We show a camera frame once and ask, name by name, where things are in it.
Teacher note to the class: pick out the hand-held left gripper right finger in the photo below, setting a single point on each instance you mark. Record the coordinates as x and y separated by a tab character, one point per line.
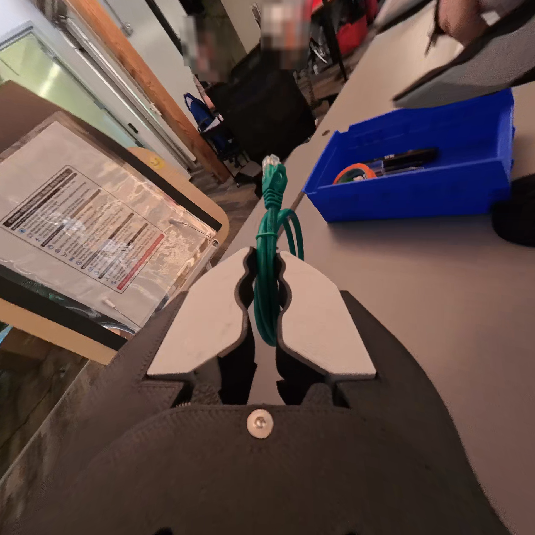
326	330

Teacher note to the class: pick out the person's right hand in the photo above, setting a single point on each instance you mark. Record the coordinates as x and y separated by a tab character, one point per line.
459	16

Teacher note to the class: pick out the white board peg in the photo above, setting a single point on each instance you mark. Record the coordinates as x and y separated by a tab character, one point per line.
109	303

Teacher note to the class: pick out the red bag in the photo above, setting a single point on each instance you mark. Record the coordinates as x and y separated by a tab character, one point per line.
353	27

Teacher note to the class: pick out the blue plastic bin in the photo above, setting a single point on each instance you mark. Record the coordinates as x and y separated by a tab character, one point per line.
418	200

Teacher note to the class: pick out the blue fabric bag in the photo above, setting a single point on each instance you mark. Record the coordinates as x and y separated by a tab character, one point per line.
204	121

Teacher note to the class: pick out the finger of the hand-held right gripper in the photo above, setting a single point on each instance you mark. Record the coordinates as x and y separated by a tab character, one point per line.
480	71

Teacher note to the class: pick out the black office chair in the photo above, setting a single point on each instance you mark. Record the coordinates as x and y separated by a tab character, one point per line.
267	113

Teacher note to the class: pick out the yellow smiley sticker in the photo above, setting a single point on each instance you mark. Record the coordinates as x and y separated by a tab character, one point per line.
157	162

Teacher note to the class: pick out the black remote control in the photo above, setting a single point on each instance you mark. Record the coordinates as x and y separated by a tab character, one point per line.
409	155

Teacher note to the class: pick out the wooden support post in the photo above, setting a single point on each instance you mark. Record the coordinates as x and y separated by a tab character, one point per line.
138	71

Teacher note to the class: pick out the black instruction sheet board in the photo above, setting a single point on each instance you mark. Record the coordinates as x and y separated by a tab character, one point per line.
83	200

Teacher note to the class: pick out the orange masking tape roll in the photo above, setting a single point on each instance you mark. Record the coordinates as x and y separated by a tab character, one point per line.
355	168

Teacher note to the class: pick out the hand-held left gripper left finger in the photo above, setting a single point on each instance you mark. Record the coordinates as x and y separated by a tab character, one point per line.
200	330

